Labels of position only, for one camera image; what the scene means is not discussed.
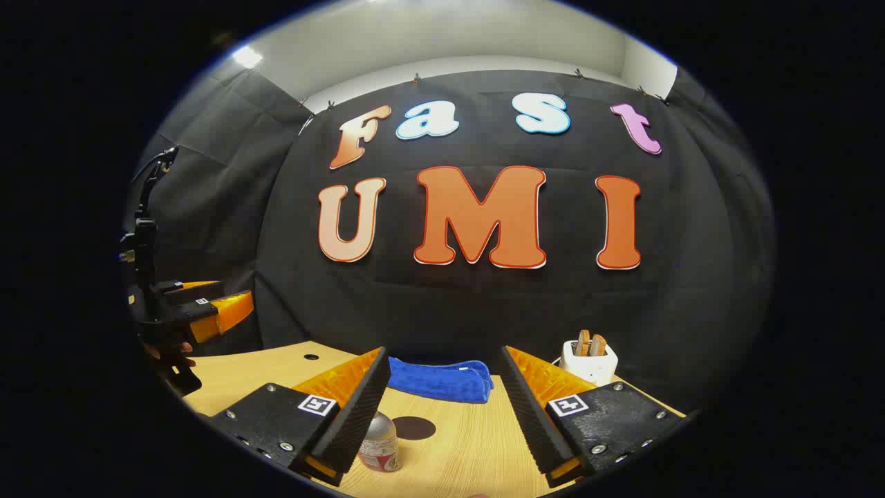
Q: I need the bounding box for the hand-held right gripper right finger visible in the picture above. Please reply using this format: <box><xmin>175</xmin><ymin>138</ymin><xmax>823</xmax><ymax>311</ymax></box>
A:
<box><xmin>499</xmin><ymin>345</ymin><xmax>687</xmax><ymax>489</ymax></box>

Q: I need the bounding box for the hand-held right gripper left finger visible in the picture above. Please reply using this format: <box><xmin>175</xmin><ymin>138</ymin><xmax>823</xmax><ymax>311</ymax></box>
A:
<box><xmin>207</xmin><ymin>346</ymin><xmax>392</xmax><ymax>488</ymax></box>

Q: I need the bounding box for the silver water bottle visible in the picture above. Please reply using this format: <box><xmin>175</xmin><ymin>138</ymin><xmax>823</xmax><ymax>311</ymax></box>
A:
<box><xmin>357</xmin><ymin>412</ymin><xmax>402</xmax><ymax>473</ymax></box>

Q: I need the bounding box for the brown round coaster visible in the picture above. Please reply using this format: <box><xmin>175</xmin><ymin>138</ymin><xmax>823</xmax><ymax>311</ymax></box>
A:
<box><xmin>391</xmin><ymin>416</ymin><xmax>437</xmax><ymax>441</ymax></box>

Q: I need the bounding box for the white toaster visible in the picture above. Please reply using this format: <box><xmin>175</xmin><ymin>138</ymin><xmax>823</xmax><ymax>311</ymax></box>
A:
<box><xmin>559</xmin><ymin>339</ymin><xmax>619</xmax><ymax>387</ymax></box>

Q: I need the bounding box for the blue towel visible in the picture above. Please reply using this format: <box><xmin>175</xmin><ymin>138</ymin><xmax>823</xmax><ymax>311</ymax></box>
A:
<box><xmin>387</xmin><ymin>357</ymin><xmax>494</xmax><ymax>405</ymax></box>

